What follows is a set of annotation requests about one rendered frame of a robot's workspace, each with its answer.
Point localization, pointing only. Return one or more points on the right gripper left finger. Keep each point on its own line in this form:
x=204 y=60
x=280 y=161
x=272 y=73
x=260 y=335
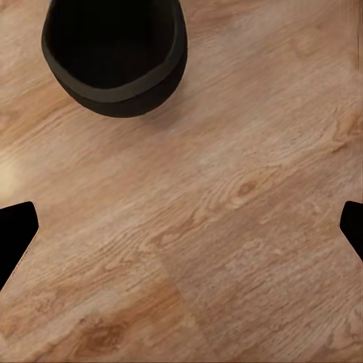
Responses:
x=18 y=225

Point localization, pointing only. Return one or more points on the cauldron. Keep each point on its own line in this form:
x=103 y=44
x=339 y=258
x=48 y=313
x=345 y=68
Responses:
x=119 y=58

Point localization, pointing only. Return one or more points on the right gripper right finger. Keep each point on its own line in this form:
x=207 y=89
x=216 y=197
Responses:
x=351 y=224

